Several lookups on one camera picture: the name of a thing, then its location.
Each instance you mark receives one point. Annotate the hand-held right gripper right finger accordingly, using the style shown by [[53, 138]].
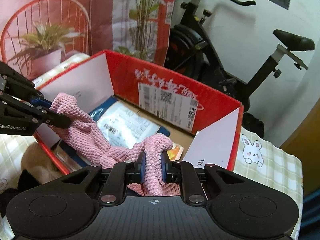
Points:
[[163, 170]]

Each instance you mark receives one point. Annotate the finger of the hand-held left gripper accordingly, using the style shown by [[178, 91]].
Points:
[[55, 120], [37, 100]]

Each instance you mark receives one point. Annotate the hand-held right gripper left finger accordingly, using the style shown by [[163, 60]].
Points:
[[142, 166]]

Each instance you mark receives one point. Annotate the pink knitted scarf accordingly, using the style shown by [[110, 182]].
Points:
[[82, 130]]

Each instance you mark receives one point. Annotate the red cardboard box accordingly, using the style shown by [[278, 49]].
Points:
[[120, 65]]

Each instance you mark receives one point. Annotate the orange packet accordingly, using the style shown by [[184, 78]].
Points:
[[176, 151]]

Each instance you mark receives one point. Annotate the blue mailer bag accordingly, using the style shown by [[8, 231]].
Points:
[[125, 122]]

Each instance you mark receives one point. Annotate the black object on floor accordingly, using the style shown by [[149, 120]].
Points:
[[252, 126]]

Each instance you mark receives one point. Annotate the printed cloth backdrop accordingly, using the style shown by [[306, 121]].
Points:
[[100, 17]]

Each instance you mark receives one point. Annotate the checked bunny tablecloth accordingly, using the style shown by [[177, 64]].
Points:
[[275, 170]]

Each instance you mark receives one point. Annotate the black exercise bike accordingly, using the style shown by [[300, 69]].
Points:
[[190, 40]]

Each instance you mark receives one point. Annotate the wooden door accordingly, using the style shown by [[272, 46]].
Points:
[[307, 135]]

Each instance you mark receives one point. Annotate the teal curtain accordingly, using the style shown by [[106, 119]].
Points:
[[312, 205]]

